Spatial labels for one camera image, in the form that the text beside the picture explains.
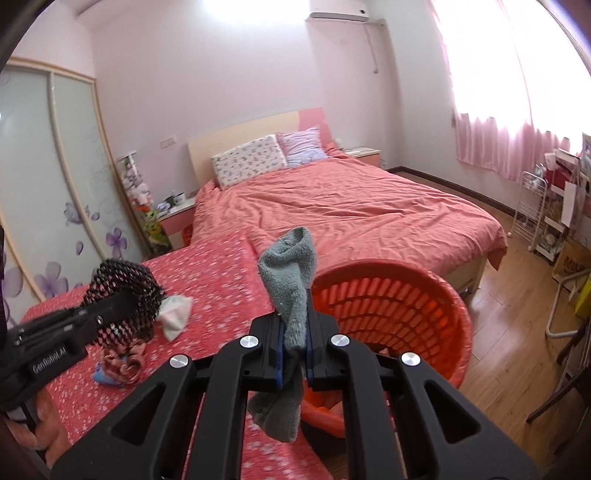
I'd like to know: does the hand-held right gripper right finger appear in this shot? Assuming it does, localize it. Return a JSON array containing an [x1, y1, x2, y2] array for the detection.
[[307, 309, 539, 480]]

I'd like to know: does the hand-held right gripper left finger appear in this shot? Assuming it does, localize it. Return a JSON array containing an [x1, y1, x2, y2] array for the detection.
[[51, 315, 284, 480]]

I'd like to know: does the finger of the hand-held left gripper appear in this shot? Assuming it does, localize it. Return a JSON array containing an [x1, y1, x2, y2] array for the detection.
[[69, 286, 163, 346]]

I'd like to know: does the black dotted hair scrunchie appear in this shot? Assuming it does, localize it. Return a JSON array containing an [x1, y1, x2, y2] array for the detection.
[[83, 258, 166, 347]]

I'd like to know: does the white sock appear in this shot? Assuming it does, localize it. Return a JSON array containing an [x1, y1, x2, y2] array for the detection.
[[158, 295, 195, 343]]

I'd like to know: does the red checkered scrunchie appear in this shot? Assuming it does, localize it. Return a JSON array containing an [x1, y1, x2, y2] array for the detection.
[[102, 337, 146, 385]]

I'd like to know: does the orange plastic laundry basket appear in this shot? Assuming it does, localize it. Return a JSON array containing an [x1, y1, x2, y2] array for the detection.
[[300, 259, 474, 438]]

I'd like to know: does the grey sock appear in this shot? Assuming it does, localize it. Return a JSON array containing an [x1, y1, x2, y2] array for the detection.
[[247, 225, 319, 444]]

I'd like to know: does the person's left hand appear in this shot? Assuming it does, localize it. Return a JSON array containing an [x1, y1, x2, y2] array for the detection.
[[7, 392, 70, 467]]

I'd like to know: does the red floral tablecloth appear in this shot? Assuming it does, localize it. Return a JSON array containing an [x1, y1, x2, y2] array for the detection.
[[21, 231, 345, 480]]

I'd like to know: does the pink and white nightstand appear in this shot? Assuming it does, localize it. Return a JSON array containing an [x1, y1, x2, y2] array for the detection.
[[154, 196, 197, 250], [344, 147, 382, 169]]

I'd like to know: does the clear column of plush toys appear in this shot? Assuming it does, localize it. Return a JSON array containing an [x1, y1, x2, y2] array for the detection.
[[115, 152, 167, 257]]

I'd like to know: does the wardrobe with flower-print glass doors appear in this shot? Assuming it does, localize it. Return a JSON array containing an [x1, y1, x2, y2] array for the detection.
[[0, 58, 153, 319]]

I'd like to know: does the salmon duvet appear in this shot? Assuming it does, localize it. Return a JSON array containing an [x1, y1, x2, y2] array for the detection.
[[191, 150, 509, 296]]

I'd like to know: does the white floral pillow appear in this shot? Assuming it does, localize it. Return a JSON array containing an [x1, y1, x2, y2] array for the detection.
[[211, 135, 288, 191]]

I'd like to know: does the wooden bed with pink headboard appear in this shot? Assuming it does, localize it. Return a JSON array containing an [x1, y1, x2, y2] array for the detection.
[[187, 107, 509, 296]]

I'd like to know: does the pink striped pillow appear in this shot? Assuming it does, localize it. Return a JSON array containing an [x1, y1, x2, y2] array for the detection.
[[276, 126, 329, 168]]

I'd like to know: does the brown cardboard box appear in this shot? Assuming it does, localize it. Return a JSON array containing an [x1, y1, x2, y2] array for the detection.
[[551, 240, 591, 296]]

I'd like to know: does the white storage cart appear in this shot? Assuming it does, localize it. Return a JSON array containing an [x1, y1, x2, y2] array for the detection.
[[536, 134, 591, 266]]

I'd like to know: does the pink window curtain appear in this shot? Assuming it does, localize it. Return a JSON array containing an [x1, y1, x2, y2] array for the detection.
[[427, 0, 591, 183]]

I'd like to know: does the white air conditioner pipe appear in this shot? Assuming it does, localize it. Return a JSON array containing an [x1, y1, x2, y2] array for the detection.
[[365, 19, 387, 75]]

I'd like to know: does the white metal frame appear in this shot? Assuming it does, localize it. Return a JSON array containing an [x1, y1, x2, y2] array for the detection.
[[545, 270, 585, 342]]

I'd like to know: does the white wire rack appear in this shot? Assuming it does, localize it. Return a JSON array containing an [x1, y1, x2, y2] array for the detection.
[[512, 170, 550, 252]]

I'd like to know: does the white wall air conditioner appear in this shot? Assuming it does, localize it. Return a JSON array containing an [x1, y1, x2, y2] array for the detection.
[[305, 0, 371, 24]]

